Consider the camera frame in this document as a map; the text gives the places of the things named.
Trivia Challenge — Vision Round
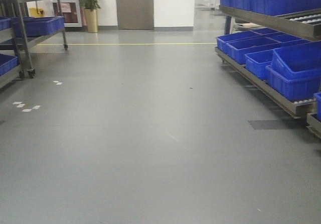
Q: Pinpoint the grey metal door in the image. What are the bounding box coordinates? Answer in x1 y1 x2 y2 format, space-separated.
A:
116 0 154 30

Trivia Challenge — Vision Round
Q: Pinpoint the potted green plant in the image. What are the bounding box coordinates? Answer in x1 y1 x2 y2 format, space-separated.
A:
79 0 100 33

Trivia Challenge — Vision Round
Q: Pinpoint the steel flow rack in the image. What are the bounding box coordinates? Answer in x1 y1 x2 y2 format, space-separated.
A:
215 6 320 138

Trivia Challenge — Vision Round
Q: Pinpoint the steel trolley cart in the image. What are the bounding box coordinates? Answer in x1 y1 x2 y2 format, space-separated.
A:
1 0 68 87

